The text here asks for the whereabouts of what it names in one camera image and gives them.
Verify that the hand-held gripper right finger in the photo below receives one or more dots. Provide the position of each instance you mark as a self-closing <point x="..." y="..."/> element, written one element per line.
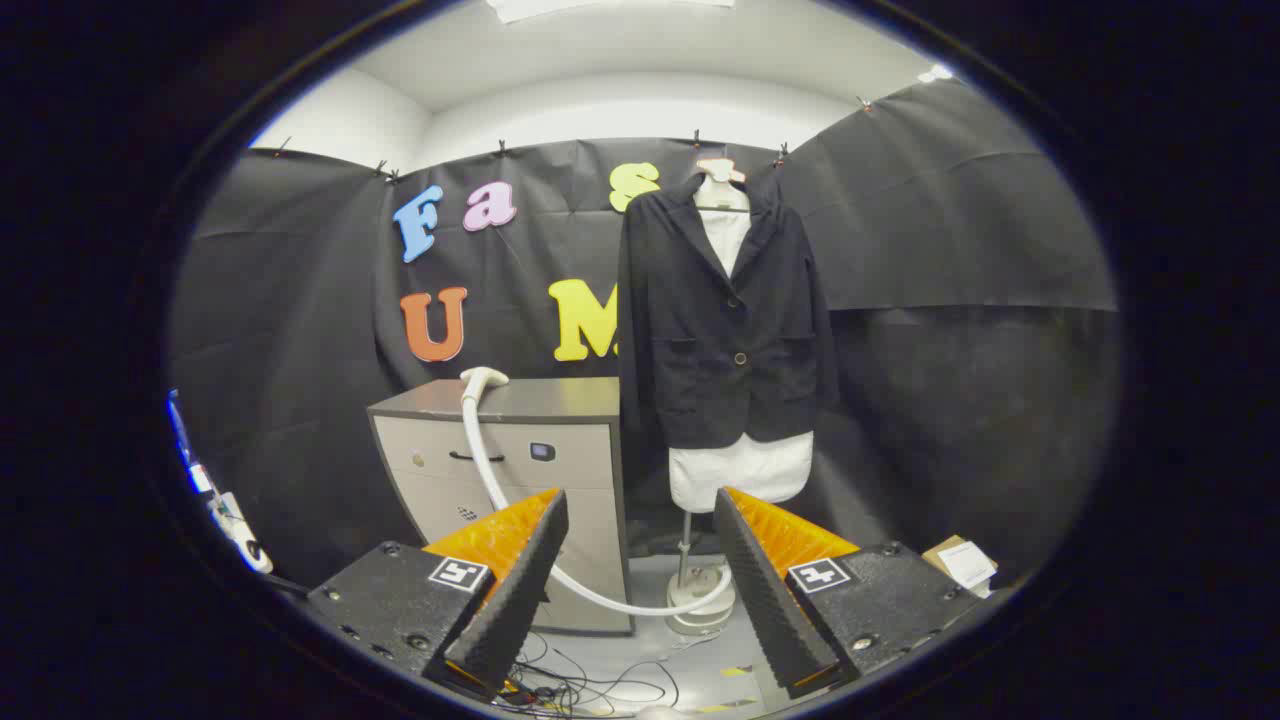
<point x="760" y="590"/>

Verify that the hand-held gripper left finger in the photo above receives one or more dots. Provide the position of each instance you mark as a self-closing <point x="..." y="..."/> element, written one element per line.
<point x="520" y="590"/>

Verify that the white garment steamer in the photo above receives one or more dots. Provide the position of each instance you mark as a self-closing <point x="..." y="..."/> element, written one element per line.
<point x="484" y="378"/>

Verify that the black jacket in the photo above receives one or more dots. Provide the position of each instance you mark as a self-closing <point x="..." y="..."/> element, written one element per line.
<point x="700" y="340"/>

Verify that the cardboard box with paper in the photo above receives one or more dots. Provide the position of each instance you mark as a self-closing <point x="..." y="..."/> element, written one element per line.
<point x="950" y="553"/>

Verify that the grey drawer cabinet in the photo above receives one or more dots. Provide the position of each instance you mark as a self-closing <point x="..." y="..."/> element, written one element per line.
<point x="560" y="400"/>

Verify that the white and blue device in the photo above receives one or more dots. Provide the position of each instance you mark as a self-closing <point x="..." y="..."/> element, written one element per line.
<point x="240" y="535"/>

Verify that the black backdrop cloth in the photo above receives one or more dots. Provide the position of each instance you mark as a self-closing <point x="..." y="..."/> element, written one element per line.
<point x="950" y="250"/>

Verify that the small ceiling light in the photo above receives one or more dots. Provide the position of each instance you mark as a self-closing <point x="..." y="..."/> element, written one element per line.
<point x="935" y="73"/>

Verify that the large ceiling light panel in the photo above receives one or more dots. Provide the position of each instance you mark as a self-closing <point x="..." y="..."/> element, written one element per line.
<point x="600" y="6"/>

